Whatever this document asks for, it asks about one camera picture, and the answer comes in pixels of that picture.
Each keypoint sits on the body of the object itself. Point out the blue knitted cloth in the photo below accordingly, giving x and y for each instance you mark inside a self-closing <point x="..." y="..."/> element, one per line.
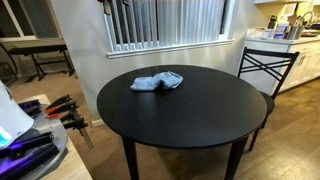
<point x="153" y="82"/>

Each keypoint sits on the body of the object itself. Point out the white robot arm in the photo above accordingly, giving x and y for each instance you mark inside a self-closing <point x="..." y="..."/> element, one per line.
<point x="13" y="116"/>

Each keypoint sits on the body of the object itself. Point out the white vertical window blinds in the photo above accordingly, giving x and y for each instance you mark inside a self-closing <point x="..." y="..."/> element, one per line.
<point x="173" y="20"/>

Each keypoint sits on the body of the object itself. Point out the black piano keyboard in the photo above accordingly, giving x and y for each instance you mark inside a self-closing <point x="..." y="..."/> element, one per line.
<point x="36" y="49"/>

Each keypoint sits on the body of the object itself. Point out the black keyboard stand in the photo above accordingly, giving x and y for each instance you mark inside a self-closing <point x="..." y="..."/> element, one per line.
<point x="36" y="66"/>

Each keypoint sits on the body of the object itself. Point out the black bar clamp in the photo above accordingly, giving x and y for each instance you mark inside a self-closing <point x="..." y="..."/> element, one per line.
<point x="78" y="123"/>

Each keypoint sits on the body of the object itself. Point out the round black table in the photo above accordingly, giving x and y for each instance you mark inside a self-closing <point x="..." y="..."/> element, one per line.
<point x="186" y="113"/>

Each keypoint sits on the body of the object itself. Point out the black metal chair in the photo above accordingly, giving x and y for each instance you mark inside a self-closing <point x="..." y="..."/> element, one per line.
<point x="250" y="52"/>

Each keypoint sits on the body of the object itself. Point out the white cup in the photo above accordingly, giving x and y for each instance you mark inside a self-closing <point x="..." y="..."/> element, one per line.
<point x="266" y="34"/>

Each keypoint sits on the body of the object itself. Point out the black bottle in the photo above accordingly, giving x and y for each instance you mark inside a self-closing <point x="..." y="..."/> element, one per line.
<point x="272" y="22"/>

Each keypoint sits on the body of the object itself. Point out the white blue container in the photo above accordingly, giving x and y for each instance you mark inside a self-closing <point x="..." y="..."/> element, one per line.
<point x="280" y="31"/>

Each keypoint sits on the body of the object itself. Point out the light wooden mounting table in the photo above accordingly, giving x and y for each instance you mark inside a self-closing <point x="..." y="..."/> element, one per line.
<point x="71" y="166"/>

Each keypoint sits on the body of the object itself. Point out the metal pot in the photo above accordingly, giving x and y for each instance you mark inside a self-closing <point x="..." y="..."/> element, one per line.
<point x="295" y="32"/>

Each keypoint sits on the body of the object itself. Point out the kitchen faucet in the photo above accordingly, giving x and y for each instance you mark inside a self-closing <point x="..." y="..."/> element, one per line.
<point x="308" y="14"/>

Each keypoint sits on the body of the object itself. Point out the white kitchen counter cabinet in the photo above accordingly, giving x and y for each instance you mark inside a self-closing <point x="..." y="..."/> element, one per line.
<point x="300" y="63"/>

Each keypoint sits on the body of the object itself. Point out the white window frame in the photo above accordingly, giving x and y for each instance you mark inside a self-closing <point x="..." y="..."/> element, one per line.
<point x="166" y="49"/>

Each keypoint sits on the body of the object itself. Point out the round metal base plate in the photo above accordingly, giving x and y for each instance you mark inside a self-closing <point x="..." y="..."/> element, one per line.
<point x="50" y="128"/>

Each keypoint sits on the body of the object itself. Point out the black aluminium rail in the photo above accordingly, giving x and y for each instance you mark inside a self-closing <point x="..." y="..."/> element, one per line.
<point x="30" y="160"/>
<point x="30" y="141"/>

